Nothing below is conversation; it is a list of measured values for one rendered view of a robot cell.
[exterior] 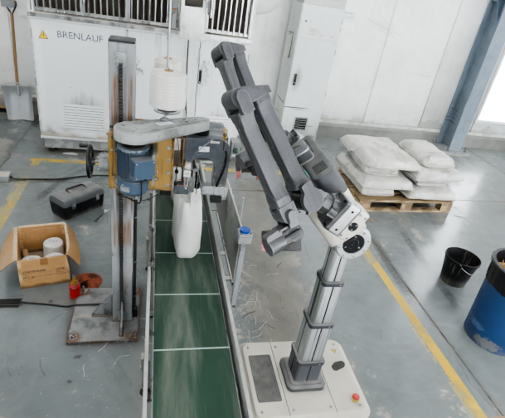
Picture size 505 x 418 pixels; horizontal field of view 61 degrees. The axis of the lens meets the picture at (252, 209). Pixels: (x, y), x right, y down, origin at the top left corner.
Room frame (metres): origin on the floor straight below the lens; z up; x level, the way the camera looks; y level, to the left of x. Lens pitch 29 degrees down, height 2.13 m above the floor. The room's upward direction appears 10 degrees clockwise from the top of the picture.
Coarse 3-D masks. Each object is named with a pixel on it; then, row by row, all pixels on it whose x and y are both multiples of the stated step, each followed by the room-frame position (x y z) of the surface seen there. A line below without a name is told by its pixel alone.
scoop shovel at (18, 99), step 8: (8, 8) 5.38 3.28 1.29; (16, 56) 5.26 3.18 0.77; (16, 64) 5.23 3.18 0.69; (16, 72) 5.20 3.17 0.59; (16, 80) 5.18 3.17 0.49; (8, 88) 5.16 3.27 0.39; (16, 88) 5.18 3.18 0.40; (24, 88) 5.20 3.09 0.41; (8, 96) 5.15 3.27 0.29; (16, 96) 5.19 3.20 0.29; (24, 96) 5.21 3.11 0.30; (8, 104) 5.11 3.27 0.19; (16, 104) 5.16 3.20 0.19; (24, 104) 5.19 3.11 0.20; (32, 104) 5.17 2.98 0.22; (8, 112) 5.09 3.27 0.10; (16, 112) 5.14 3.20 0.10; (24, 112) 5.17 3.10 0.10; (32, 112) 5.16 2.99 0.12; (32, 120) 5.16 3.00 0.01
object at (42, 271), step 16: (48, 224) 2.63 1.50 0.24; (64, 224) 2.67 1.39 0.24; (16, 240) 2.38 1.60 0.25; (32, 240) 2.58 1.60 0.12; (64, 240) 2.68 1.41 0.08; (0, 256) 2.28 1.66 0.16; (16, 256) 2.20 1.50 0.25; (64, 256) 2.32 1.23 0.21; (32, 272) 2.21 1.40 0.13; (48, 272) 2.26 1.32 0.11; (64, 272) 2.30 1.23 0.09
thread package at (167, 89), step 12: (156, 72) 1.86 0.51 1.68; (168, 72) 1.88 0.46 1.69; (180, 72) 1.92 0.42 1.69; (156, 84) 1.83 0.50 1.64; (168, 84) 1.83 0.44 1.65; (180, 84) 1.86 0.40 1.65; (156, 96) 1.83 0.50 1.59; (168, 96) 1.83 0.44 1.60; (180, 96) 1.86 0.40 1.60; (156, 108) 1.83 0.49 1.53; (168, 108) 1.83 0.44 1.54; (180, 108) 1.86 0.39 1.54
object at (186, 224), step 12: (180, 180) 2.59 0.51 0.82; (192, 192) 2.43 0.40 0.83; (180, 204) 2.34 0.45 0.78; (192, 204) 2.32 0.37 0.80; (180, 216) 2.31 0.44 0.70; (192, 216) 2.30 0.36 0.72; (180, 228) 2.30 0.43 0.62; (192, 228) 2.30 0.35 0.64; (180, 240) 2.29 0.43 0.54; (192, 240) 2.30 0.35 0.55; (180, 252) 2.29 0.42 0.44; (192, 252) 2.31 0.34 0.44
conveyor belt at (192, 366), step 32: (160, 224) 2.68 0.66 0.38; (160, 256) 2.29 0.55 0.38; (160, 288) 1.98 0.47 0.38; (192, 288) 2.03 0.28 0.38; (160, 320) 1.72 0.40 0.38; (192, 320) 1.76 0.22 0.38; (160, 352) 1.50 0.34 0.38; (192, 352) 1.54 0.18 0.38; (224, 352) 1.57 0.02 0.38; (160, 384) 1.32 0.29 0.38; (192, 384) 1.35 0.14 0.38; (224, 384) 1.38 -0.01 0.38; (160, 416) 1.16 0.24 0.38; (192, 416) 1.19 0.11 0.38; (224, 416) 1.21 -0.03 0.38
